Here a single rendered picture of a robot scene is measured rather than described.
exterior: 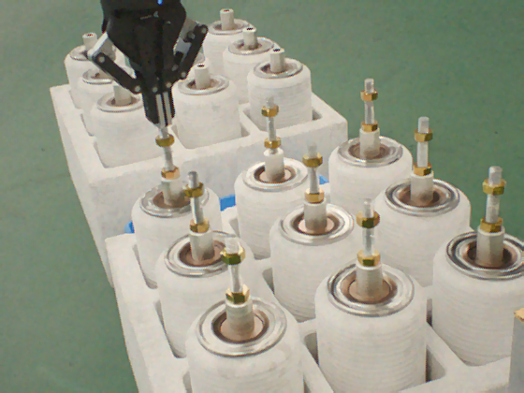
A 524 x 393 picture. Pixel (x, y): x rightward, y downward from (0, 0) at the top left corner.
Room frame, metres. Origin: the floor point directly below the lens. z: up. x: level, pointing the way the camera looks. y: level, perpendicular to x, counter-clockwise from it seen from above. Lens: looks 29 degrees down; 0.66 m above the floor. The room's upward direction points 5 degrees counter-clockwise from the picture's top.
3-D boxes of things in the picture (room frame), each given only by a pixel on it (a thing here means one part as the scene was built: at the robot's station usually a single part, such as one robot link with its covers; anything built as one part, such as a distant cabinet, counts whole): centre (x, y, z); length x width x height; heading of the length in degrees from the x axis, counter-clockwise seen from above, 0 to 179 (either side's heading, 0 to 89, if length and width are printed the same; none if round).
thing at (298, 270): (0.66, -0.05, 0.16); 0.10 x 0.10 x 0.18
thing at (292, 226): (0.66, -0.05, 0.25); 0.08 x 0.08 x 0.01
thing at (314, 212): (0.66, -0.05, 0.26); 0.02 x 0.02 x 0.03
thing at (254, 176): (0.77, -0.02, 0.25); 0.08 x 0.08 x 0.01
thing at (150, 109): (0.73, 0.11, 0.37); 0.03 x 0.01 x 0.05; 123
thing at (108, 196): (1.18, 0.11, 0.09); 0.39 x 0.39 x 0.18; 18
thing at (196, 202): (0.62, 0.06, 0.30); 0.01 x 0.01 x 0.08; 22
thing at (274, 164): (0.77, -0.02, 0.26); 0.02 x 0.02 x 0.03
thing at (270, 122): (0.77, -0.02, 0.31); 0.01 x 0.01 x 0.08; 14
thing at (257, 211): (0.77, -0.02, 0.16); 0.10 x 0.10 x 0.18
